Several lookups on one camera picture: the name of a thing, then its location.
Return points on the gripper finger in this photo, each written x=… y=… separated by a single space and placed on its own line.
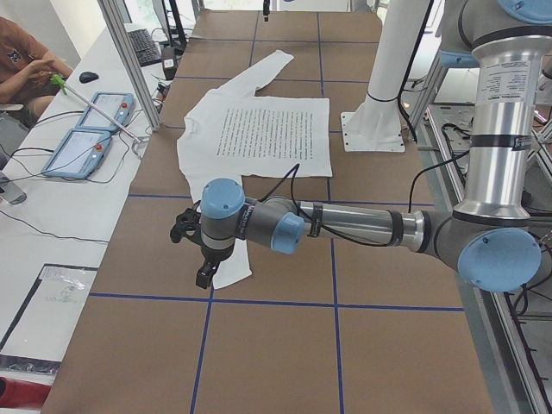
x=204 y=277

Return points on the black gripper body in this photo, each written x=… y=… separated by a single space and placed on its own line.
x=214 y=255

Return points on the white printed t-shirt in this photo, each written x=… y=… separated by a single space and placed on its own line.
x=232 y=133

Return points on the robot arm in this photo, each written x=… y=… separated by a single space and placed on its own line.
x=475 y=28

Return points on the near blue teach pendant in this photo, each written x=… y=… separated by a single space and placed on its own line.
x=78 y=155

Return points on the blue teach pendant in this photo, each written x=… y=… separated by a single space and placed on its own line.
x=117 y=105
x=78 y=155

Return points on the far blue teach pendant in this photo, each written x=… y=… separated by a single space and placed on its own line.
x=117 y=105

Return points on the black power adapter labelled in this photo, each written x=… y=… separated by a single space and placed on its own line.
x=169 y=62

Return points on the black computer mouse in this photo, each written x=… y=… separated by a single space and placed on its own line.
x=87 y=77

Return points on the black keyboard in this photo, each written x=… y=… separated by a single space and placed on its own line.
x=145 y=48

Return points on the seated person brown shirt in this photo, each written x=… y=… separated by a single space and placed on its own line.
x=26 y=68

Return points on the white central pedestal column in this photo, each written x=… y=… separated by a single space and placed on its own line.
x=375 y=126

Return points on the aluminium frame post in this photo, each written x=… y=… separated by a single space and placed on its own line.
x=113 y=19

